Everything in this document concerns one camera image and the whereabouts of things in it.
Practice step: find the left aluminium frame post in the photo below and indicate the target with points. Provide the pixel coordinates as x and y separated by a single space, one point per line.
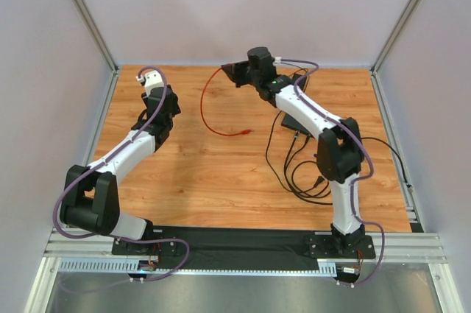
96 35

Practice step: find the right aluminium frame post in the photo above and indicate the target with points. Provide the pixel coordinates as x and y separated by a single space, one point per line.
395 33

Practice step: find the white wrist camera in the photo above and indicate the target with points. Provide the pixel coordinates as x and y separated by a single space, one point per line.
150 80
277 60

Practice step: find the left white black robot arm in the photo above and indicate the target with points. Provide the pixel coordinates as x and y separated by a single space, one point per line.
90 200

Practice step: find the grey slotted cable duct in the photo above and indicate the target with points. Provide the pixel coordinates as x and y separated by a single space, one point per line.
142 267

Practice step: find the black cloth strip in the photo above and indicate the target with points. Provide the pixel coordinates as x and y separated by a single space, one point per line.
243 249

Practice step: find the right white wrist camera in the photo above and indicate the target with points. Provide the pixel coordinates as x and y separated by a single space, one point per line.
277 60

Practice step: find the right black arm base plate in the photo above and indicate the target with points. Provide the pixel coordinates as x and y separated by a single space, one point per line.
337 246

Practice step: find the black network switch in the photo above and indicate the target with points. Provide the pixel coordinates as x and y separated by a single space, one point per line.
291 123

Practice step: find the thin black adapter lead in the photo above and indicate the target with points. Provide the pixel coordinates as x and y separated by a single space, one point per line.
297 69

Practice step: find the aluminium frame post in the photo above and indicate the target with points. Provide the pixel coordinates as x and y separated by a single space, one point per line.
96 35
395 33

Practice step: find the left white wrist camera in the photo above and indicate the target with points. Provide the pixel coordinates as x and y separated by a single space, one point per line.
150 80

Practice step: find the black power adapter brick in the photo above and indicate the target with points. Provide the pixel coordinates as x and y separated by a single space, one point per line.
300 81

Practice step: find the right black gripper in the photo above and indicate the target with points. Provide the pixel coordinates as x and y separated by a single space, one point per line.
239 72

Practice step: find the aluminium front rail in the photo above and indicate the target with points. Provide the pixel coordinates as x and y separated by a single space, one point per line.
399 247

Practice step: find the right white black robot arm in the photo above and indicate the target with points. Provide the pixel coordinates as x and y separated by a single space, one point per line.
339 148

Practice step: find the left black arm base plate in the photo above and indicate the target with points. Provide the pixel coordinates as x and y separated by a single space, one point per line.
123 248

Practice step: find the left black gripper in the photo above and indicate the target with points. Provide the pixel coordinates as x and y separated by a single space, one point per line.
171 103

